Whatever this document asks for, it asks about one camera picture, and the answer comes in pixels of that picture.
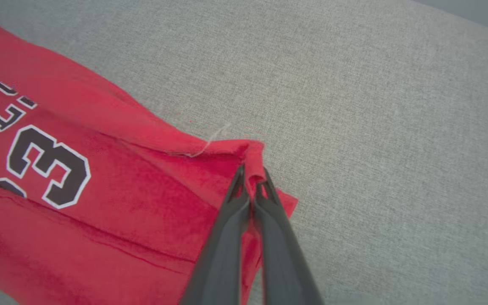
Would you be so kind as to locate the red white basketball jersey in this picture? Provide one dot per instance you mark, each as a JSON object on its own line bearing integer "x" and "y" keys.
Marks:
{"x": 121, "y": 212}

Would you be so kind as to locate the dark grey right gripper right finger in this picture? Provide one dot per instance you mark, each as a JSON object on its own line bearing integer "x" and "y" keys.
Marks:
{"x": 282, "y": 262}

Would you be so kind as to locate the grey fabric sofa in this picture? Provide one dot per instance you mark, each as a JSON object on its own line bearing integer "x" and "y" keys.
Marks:
{"x": 396, "y": 148}

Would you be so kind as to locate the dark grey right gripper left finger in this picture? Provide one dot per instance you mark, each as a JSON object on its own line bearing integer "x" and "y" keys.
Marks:
{"x": 223, "y": 254}

